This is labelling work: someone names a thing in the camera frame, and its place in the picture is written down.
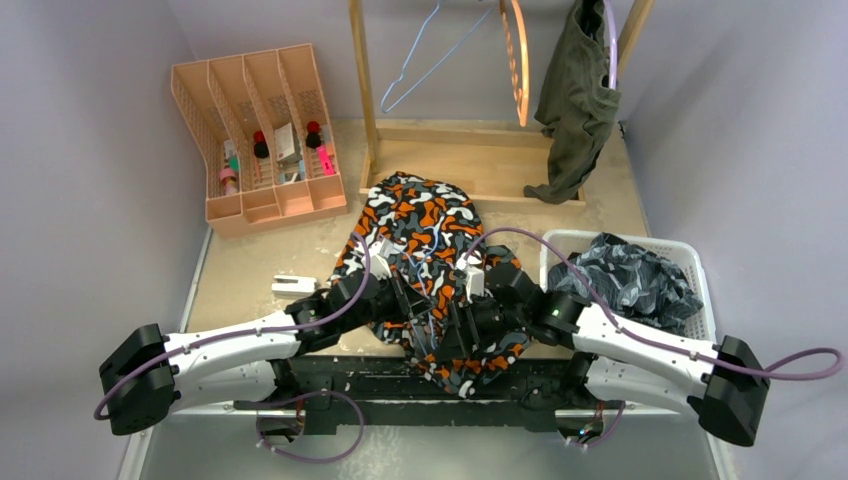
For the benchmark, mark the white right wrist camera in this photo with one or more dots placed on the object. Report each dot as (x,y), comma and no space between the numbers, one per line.
(472,269)

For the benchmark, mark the red black item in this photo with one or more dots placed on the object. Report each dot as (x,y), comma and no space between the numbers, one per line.
(313,138)
(260,146)

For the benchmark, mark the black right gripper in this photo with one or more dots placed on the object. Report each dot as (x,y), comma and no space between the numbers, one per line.
(464,334)

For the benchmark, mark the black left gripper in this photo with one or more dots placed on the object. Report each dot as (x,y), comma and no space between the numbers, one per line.
(408,302)

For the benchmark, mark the white box in organizer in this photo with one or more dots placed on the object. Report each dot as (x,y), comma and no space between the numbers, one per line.
(288,150)

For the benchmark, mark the red black item left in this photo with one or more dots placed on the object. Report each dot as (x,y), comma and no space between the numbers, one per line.
(260,146)

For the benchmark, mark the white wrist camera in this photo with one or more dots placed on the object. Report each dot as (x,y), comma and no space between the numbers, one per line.
(379,254)
(472,269)

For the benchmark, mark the grey leaf pattern shorts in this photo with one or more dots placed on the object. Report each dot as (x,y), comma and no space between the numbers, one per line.
(638,284)

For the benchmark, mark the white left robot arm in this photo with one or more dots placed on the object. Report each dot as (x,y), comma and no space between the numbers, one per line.
(152,374)

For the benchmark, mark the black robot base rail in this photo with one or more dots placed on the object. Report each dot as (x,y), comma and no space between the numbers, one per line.
(536,395)

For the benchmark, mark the orange hanger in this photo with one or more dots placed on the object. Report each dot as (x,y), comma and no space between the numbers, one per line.
(517,48)

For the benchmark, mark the orange camouflage shorts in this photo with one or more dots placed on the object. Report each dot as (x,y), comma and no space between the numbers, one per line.
(406,197)

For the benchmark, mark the purple hanger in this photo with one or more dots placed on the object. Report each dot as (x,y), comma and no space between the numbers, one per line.
(611,34)

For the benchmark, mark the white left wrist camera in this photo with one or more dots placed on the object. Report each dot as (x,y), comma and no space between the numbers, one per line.
(379,254)

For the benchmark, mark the wooden clothes rack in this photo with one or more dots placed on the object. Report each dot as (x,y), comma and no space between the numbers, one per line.
(491,166)

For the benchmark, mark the small white block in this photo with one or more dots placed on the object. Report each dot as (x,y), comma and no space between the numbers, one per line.
(293,285)

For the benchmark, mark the dark olive green shorts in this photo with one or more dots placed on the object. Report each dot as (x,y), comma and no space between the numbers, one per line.
(577,106)

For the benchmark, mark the pink tape roll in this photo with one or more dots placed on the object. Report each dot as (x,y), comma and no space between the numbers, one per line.
(228,176)

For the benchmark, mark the red black item right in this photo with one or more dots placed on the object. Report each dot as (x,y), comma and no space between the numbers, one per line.
(313,138)

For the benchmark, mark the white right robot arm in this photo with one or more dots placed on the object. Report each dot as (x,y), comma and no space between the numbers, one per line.
(614,358)

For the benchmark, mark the orange plastic file organizer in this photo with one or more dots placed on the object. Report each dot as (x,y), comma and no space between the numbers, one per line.
(262,126)

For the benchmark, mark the pink marker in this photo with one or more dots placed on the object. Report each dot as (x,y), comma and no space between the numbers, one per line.
(326,161)

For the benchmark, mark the white plastic laundry basket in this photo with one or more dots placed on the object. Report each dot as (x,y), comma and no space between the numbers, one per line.
(701,325)

